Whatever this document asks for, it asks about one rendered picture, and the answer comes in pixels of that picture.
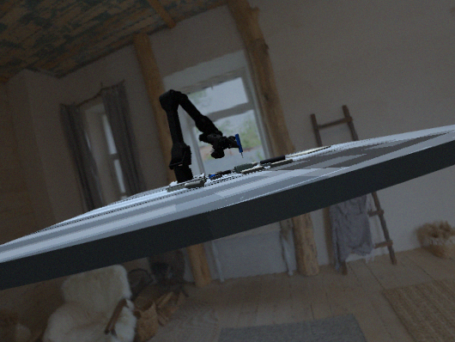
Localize dark grey keyboard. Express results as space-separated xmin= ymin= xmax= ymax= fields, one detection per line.
xmin=234 ymin=163 xmax=253 ymax=174

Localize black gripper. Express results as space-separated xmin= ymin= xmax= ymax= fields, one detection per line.
xmin=210 ymin=134 xmax=239 ymax=150

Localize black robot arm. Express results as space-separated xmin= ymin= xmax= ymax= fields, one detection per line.
xmin=159 ymin=89 xmax=223 ymax=184

